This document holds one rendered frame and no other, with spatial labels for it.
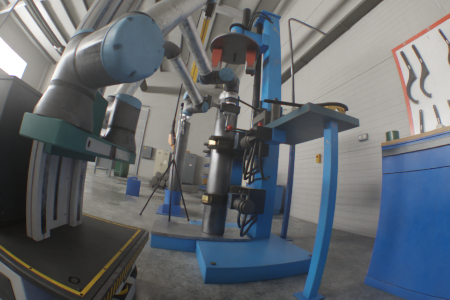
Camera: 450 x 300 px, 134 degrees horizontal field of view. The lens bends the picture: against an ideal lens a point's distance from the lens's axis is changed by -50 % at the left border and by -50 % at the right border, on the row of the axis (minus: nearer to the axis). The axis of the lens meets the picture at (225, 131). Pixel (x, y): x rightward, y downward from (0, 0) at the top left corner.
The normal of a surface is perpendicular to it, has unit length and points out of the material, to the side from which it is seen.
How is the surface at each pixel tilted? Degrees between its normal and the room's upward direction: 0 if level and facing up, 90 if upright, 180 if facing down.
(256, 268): 90
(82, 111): 70
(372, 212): 90
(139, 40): 94
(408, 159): 90
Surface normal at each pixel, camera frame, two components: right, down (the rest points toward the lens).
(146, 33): 0.93, 0.11
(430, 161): -0.96, -0.17
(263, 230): 0.25, -0.21
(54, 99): 0.43, -0.49
